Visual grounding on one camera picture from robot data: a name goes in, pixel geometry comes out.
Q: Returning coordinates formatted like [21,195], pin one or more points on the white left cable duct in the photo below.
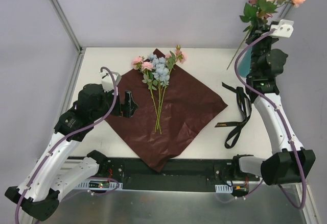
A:
[99,185]

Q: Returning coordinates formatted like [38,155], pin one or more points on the white cable duct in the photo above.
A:
[99,185]
[223,189]

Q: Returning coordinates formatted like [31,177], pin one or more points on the blue hydrangea flower stem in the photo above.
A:
[163,73]

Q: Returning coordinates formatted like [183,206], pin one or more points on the pink rose flower stem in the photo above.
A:
[148,68]

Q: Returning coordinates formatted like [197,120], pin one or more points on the teal cone vase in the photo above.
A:
[244,65]

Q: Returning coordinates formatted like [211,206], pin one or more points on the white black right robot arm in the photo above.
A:
[264,94]

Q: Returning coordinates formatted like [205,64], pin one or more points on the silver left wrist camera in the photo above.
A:
[106,80]

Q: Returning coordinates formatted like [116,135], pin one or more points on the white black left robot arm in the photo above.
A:
[41,192]

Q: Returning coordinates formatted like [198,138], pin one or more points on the pink bud flower stem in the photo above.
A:
[177,56]

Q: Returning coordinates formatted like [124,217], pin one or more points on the red flower bouquet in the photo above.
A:
[190,104]

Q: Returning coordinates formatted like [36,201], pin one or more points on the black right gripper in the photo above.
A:
[259,33]

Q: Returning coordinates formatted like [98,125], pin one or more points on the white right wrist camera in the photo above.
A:
[282,29]

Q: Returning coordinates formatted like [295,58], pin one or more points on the black ribbon gold lettering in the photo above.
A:
[245,108]

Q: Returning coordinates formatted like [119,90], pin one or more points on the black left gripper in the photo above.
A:
[121,105]

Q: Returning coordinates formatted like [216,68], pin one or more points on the white right cable duct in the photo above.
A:
[223,189]

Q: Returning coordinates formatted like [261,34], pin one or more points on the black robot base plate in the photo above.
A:
[188,175]

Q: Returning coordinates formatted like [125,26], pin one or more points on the mauve rose flower stem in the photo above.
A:
[259,11]

